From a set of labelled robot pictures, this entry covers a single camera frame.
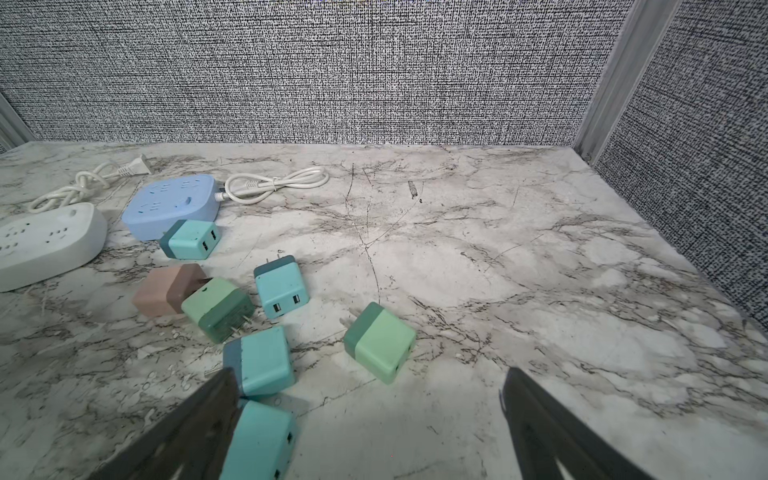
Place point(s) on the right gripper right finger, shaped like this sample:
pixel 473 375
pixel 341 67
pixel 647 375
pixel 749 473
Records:
pixel 549 440

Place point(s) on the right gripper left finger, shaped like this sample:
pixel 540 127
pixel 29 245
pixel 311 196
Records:
pixel 191 442

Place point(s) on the teal adapter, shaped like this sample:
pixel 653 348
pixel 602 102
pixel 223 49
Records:
pixel 280 286
pixel 262 443
pixel 190 240
pixel 261 363

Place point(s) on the pink plug adapter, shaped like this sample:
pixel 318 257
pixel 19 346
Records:
pixel 164 289

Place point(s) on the green adapter beside pink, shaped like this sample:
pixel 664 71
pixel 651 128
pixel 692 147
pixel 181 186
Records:
pixel 218 308

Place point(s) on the green adapter right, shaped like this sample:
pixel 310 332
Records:
pixel 379 341

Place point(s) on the blue square power strip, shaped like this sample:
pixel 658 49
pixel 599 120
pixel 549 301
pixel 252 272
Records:
pixel 155 208

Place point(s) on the white square power strip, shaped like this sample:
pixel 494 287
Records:
pixel 44 245

